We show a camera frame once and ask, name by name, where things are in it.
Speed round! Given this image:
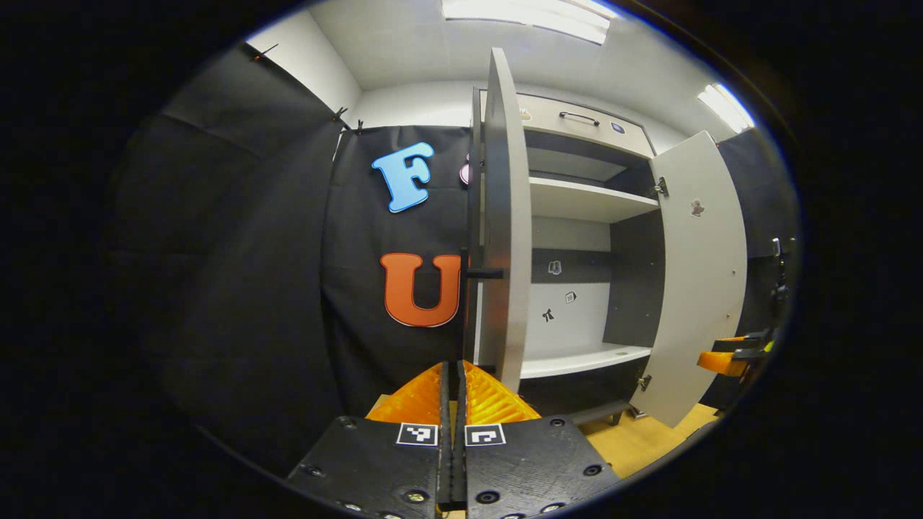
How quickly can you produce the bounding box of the grey double-door shoe cabinet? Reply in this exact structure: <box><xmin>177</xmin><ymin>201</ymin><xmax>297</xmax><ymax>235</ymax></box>
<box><xmin>459</xmin><ymin>47</ymin><xmax>748</xmax><ymax>430</ymax></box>

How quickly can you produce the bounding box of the grey cabinet top drawer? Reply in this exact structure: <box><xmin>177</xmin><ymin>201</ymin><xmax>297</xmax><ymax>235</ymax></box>
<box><xmin>518</xmin><ymin>92</ymin><xmax>657</xmax><ymax>159</ymax></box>

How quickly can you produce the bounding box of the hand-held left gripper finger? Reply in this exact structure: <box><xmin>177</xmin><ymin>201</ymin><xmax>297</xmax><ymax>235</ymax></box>
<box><xmin>454</xmin><ymin>359</ymin><xmax>621</xmax><ymax>519</ymax></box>
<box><xmin>288</xmin><ymin>360</ymin><xmax>453</xmax><ymax>519</ymax></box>

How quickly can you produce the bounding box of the long ceiling light panel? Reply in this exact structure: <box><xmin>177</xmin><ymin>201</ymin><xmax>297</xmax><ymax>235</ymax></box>
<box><xmin>441</xmin><ymin>0</ymin><xmax>619</xmax><ymax>45</ymax></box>

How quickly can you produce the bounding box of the black backdrop cloth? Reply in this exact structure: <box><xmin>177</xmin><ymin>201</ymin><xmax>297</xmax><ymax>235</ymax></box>
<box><xmin>108</xmin><ymin>43</ymin><xmax>801</xmax><ymax>476</ymax></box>

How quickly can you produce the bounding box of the black door handle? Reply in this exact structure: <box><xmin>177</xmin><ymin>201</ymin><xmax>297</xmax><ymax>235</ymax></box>
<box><xmin>459</xmin><ymin>247</ymin><xmax>505</xmax><ymax>365</ymax></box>

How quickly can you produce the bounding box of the grey cabinet door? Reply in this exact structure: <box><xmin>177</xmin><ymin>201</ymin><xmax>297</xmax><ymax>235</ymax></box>
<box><xmin>476</xmin><ymin>47</ymin><xmax>533</xmax><ymax>394</ymax></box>
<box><xmin>635</xmin><ymin>130</ymin><xmax>748</xmax><ymax>428</ymax></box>

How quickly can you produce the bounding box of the small ceiling light panel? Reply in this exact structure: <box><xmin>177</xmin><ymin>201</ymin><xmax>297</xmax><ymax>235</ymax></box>
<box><xmin>696</xmin><ymin>83</ymin><xmax>756</xmax><ymax>134</ymax></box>

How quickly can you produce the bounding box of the white cabinet shelf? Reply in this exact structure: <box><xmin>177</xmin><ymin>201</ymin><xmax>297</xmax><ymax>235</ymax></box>
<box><xmin>519</xmin><ymin>343</ymin><xmax>653</xmax><ymax>380</ymax></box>
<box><xmin>529</xmin><ymin>177</ymin><xmax>661</xmax><ymax>224</ymax></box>

